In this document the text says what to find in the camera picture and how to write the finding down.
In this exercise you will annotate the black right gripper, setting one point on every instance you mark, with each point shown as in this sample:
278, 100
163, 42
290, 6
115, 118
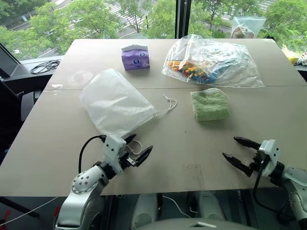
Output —
258, 161

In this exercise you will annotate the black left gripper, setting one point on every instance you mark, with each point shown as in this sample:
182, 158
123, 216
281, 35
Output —
128, 160

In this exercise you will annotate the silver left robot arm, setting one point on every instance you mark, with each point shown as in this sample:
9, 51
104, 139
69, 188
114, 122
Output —
81, 182

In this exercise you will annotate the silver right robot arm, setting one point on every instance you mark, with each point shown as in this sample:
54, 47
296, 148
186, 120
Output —
295, 177

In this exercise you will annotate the green folded towel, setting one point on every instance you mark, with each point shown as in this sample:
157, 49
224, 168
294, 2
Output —
209, 104

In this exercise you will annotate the large clear plastic bag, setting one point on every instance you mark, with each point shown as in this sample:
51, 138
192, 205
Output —
227, 57

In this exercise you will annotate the clear zip bag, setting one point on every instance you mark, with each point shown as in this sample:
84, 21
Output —
249, 24

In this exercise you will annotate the pale rounded shell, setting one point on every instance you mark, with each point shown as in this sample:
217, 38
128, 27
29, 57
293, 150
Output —
209, 206
145, 208

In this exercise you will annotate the purple tissue pack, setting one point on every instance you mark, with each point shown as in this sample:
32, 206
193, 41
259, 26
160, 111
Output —
135, 58

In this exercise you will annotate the colourful plastic toy pieces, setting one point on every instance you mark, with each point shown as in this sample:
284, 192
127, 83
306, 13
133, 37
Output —
192, 70

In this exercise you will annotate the yellow soft object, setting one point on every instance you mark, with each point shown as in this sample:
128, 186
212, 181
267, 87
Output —
289, 54

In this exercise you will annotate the dark monitor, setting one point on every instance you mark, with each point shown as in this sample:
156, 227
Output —
7, 62

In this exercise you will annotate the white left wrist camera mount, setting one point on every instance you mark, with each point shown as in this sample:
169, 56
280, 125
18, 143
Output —
112, 148

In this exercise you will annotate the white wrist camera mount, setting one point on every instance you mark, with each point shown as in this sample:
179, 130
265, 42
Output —
271, 153
112, 148

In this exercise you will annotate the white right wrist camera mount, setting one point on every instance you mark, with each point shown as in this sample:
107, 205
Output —
271, 153

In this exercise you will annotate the black window post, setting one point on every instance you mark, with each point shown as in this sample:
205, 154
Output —
180, 19

